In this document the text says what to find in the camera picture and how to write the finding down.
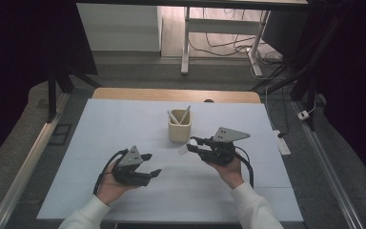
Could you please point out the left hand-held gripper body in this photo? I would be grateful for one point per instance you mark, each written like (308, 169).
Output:
(130, 173)

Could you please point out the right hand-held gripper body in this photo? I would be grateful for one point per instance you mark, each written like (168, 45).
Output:
(222, 151)

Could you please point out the beige square pen holder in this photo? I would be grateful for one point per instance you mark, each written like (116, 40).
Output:
(179, 132)

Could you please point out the clear pen with red print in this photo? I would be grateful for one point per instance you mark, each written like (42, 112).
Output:
(186, 115)

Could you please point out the white marker pen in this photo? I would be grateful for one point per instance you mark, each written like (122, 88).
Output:
(173, 117)

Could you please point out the person's right hand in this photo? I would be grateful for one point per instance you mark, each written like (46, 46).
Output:
(228, 173)

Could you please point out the person's left hand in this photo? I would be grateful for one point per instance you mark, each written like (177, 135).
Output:
(109, 189)

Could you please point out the white table mat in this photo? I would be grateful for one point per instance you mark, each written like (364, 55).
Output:
(108, 127)

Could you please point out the white power strip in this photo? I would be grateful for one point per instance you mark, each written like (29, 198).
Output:
(282, 144)

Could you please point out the dark square floor plate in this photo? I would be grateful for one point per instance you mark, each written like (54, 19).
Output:
(62, 134)

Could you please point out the white plug adapter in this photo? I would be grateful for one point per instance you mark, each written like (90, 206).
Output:
(303, 115)

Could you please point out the black metal stand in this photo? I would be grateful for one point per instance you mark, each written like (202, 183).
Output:
(311, 92)

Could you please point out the black tripod stand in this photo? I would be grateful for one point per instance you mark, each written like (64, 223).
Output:
(51, 95)

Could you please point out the white board panel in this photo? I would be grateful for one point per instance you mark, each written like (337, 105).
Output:
(117, 27)

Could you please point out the black curtain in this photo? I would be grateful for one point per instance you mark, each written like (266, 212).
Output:
(355, 79)
(19, 57)

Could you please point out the aluminium floor rail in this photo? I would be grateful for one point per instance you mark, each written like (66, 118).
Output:
(330, 178)
(22, 178)

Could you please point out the white desk frame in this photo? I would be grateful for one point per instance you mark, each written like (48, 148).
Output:
(222, 26)

